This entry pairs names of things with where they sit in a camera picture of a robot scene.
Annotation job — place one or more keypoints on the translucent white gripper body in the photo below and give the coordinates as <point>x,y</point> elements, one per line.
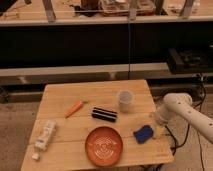
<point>162,115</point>

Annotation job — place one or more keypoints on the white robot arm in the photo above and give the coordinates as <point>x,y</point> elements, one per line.
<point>181,104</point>

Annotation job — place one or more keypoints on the translucent plastic cup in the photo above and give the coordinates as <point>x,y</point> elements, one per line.
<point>125,98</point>

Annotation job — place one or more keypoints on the wooden table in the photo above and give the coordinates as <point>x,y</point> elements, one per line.
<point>66,152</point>

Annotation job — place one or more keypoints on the black box on shelf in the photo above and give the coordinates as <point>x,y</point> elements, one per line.
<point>190,61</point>

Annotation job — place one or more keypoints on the orange carrot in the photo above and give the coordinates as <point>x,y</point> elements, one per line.
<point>77,106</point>

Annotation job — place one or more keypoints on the cluttered tray on bench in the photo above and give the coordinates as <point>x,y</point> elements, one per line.
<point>121,7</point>

